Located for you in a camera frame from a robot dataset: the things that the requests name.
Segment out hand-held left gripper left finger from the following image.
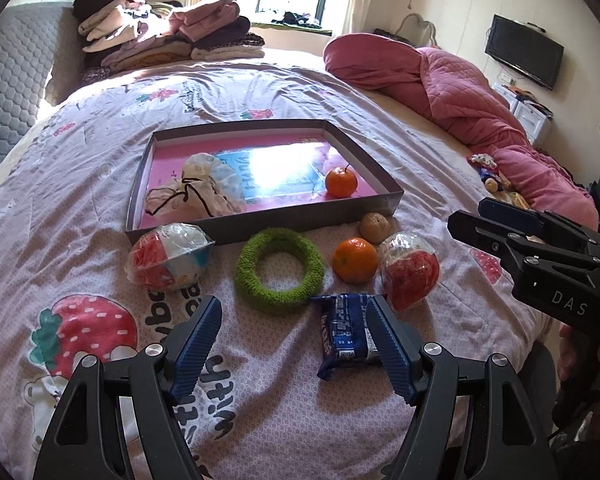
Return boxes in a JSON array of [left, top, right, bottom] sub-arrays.
[[32, 295, 224, 480]]

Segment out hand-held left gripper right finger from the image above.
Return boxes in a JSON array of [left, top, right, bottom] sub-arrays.
[[366, 294, 561, 480]]

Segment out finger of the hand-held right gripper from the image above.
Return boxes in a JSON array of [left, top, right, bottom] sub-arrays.
[[447, 210, 600, 287], [478, 197, 597, 244]]

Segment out red plastic-wrapped ball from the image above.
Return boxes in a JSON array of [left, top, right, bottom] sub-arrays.
[[380, 231, 441, 312]]

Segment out green knitted ring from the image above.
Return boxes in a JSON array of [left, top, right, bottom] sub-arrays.
[[235, 227, 326, 316]]

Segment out blue white plastic-wrapped ball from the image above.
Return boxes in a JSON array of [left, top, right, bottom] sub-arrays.
[[126, 222, 216, 291]]

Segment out grey cardboard box tray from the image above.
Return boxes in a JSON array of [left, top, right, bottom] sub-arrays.
[[125, 119, 405, 247]]

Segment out person's right hand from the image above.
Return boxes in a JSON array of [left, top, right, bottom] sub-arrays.
[[556, 324, 577, 382]]

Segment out white drawer cabinet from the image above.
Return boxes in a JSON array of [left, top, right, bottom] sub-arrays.
[[495, 82, 553, 143]]

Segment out strawberry print bed sheet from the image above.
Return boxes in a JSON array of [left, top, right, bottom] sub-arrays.
[[0, 57, 556, 480]]

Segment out pink quilt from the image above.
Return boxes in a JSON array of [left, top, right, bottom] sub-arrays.
[[323, 34, 600, 233]]

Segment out small orange with stem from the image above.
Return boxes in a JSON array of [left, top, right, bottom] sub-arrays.
[[325, 164, 357, 198]]

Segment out green windowsill mat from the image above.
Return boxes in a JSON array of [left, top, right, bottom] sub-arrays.
[[252, 20, 333, 36]]

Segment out dark clothes on windowsill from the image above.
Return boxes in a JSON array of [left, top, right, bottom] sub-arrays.
[[270, 10, 326, 28]]

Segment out pile of folded clothes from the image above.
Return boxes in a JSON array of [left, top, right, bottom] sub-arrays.
[[72, 0, 266, 68]]

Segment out grey quilted headboard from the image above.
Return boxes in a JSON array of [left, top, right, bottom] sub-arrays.
[[0, 0, 88, 183]]

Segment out white floral drawstring pouch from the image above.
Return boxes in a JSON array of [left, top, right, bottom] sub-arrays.
[[145, 152, 246, 221]]

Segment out black wall television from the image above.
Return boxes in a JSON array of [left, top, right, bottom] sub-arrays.
[[484, 15, 565, 91]]

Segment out white heart-shaped metal frame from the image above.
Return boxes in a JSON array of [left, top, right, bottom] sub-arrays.
[[400, 12, 438, 48]]

